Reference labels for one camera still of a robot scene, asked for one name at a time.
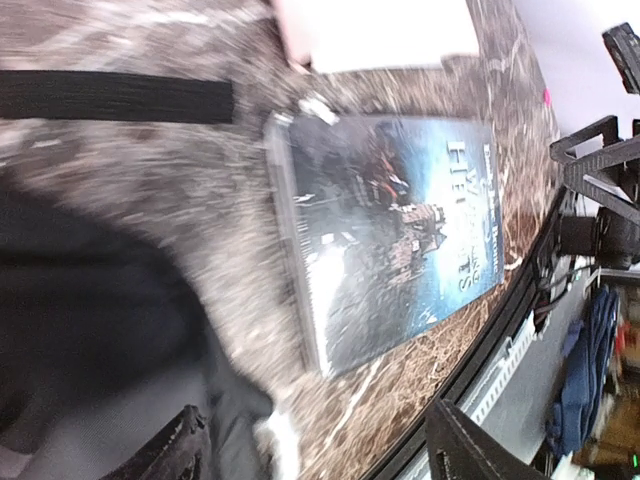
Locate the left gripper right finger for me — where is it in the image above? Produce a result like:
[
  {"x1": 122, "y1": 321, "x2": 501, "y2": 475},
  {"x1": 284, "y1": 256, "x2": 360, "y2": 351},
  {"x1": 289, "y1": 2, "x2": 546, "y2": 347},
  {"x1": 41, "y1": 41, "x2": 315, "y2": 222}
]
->
[{"x1": 425, "y1": 400, "x2": 545, "y2": 480}]

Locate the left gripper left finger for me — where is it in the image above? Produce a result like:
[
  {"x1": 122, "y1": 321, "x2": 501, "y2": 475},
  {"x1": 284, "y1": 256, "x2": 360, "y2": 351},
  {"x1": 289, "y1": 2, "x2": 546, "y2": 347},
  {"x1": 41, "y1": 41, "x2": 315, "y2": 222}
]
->
[{"x1": 102, "y1": 405, "x2": 212, "y2": 480}]

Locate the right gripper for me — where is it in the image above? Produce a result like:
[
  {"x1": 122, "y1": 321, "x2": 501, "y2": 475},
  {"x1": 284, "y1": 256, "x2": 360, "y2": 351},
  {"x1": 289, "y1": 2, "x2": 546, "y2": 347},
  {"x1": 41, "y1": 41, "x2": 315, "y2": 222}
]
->
[{"x1": 549, "y1": 115, "x2": 639, "y2": 270}]

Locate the black student bag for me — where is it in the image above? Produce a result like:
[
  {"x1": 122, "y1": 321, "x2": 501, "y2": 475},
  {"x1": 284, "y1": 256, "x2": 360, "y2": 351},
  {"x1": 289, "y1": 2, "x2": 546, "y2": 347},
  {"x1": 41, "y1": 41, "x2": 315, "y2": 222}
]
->
[{"x1": 0, "y1": 69, "x2": 281, "y2": 480}]

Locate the dark blue book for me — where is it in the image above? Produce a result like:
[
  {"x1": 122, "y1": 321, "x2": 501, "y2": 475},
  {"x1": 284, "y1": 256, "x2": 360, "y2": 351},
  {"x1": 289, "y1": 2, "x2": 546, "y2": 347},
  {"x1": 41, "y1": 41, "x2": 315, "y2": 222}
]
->
[{"x1": 264, "y1": 114, "x2": 504, "y2": 378}]

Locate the pink book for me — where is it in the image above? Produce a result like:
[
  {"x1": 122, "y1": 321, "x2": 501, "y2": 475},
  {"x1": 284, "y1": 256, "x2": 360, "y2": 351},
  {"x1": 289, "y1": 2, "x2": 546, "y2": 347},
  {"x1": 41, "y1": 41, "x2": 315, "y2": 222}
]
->
[{"x1": 271, "y1": 0, "x2": 480, "y2": 74}]

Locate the white slotted cable duct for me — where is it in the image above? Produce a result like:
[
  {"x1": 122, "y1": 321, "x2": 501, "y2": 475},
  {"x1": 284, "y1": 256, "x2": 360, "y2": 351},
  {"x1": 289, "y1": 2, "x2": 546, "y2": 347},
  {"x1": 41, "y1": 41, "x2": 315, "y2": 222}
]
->
[{"x1": 463, "y1": 314, "x2": 536, "y2": 425}]

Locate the black front rail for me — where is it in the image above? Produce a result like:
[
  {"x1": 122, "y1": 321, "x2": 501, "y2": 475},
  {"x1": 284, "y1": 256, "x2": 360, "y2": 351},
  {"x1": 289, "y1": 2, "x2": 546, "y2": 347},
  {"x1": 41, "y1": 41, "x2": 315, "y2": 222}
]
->
[{"x1": 363, "y1": 188, "x2": 566, "y2": 479}]

